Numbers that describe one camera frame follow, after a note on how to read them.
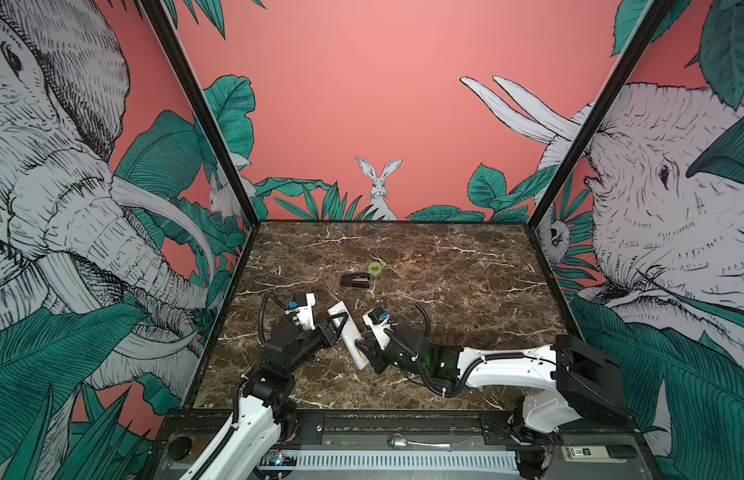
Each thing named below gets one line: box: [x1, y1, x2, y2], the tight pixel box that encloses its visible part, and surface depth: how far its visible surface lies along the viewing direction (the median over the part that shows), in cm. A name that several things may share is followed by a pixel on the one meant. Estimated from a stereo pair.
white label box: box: [561, 444, 637, 462], surface depth 70 cm
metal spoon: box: [387, 432, 453, 452], surface depth 74 cm
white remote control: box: [327, 300, 370, 370], surface depth 77 cm
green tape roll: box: [369, 262, 383, 276], surface depth 109 cm
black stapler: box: [340, 272, 370, 288], surface depth 103 cm
